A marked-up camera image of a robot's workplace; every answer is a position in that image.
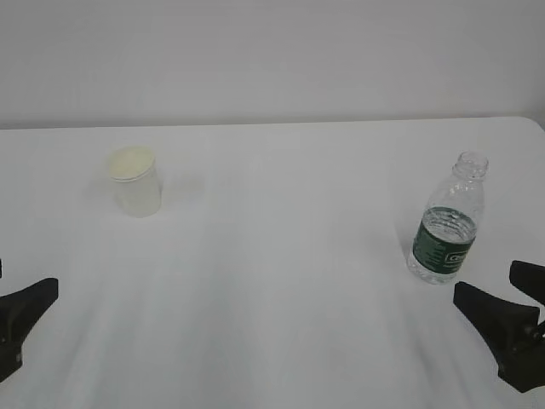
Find clear water bottle green label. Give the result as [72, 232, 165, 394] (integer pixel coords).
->
[407, 152, 489, 285]

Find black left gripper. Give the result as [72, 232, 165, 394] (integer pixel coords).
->
[0, 260, 59, 382]

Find white paper cup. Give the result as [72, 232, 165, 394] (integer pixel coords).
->
[107, 146, 162, 218]

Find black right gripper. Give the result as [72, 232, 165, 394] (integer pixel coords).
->
[453, 260, 545, 393]

